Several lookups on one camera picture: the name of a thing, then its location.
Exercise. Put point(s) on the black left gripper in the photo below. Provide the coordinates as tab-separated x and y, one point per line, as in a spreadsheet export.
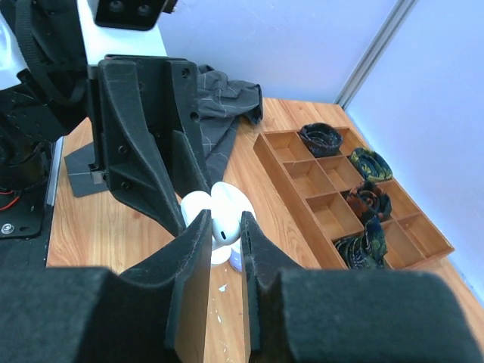
147	138

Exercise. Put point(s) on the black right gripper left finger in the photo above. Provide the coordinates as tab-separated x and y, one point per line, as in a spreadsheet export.
154	311

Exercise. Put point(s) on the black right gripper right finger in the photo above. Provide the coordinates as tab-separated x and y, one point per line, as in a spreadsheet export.
296	314

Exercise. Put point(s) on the lilac earbud charging case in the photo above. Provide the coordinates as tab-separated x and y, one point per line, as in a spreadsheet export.
235	259

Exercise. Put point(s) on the white earbud charging case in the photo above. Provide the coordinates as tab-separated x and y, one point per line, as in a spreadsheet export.
196	201

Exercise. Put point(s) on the white earbud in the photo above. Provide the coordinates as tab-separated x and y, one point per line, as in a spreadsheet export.
225	214

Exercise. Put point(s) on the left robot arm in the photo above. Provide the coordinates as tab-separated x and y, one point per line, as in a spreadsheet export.
63	62

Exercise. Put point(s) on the grey checked cloth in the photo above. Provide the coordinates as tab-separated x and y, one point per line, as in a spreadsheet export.
222	103

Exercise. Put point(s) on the dark rolled necktie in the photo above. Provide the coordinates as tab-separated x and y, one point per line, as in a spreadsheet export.
365	250

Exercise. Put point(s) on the wooden compartment tray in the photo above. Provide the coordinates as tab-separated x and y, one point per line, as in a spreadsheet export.
331	202

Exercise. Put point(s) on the red patterned rolled necktie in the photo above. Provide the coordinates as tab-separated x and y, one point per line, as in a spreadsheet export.
369	201

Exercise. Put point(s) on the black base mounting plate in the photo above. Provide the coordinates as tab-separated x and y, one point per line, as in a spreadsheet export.
26	218

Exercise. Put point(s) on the black rolled necktie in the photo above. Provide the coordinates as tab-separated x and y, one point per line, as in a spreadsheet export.
321	139

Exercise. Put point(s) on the green rolled necktie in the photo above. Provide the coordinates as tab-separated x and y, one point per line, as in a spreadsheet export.
370	165

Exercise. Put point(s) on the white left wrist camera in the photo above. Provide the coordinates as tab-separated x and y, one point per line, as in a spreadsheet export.
126	28

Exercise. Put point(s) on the aluminium left frame post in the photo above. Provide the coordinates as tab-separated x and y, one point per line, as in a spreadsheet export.
375	50

